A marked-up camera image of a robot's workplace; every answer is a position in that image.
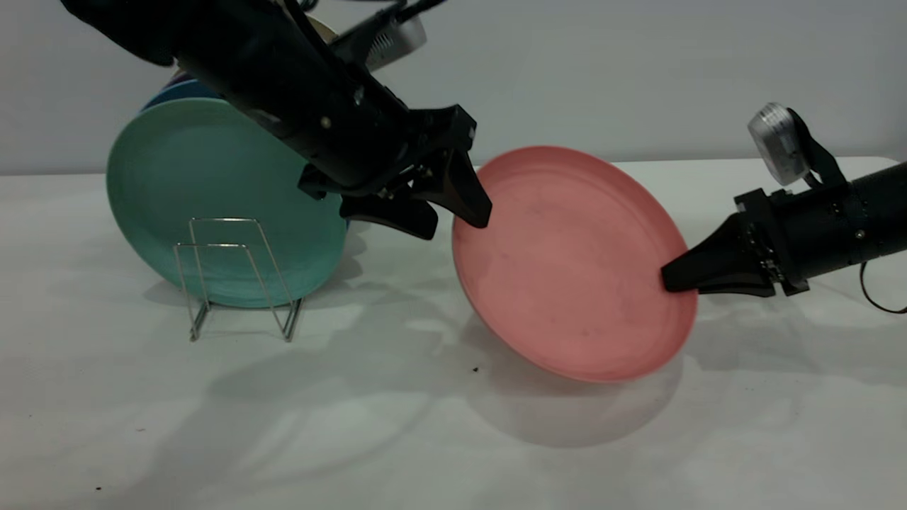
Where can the beige plate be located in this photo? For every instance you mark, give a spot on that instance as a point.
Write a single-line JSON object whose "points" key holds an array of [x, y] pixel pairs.
{"points": [[322, 27]]}

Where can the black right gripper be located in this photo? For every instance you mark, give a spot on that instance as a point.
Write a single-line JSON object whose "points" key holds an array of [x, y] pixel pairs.
{"points": [[776, 241]]}

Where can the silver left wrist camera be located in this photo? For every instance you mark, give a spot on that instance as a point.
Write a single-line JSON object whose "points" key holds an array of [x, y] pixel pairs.
{"points": [[390, 39]]}

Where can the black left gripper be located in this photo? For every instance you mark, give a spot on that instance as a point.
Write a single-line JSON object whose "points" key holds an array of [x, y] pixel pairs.
{"points": [[439, 127]]}

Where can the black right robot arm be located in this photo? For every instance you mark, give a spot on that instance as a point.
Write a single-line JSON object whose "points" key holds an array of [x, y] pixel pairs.
{"points": [[864, 212]]}

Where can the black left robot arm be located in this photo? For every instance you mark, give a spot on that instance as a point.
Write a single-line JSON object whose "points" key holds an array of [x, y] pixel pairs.
{"points": [[248, 57]]}

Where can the green plate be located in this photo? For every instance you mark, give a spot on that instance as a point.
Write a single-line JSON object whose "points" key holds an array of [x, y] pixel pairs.
{"points": [[198, 177]]}

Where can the pink plate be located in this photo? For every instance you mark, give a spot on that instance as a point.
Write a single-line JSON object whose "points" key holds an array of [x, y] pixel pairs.
{"points": [[567, 269]]}

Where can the blue plate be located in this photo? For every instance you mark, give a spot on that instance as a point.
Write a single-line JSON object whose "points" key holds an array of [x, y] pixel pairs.
{"points": [[181, 92]]}

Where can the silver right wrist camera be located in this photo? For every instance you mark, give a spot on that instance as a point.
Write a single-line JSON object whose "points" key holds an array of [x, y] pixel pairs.
{"points": [[776, 142]]}

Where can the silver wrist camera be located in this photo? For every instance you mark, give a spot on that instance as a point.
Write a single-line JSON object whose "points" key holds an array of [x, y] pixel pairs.
{"points": [[776, 142], [390, 39]]}

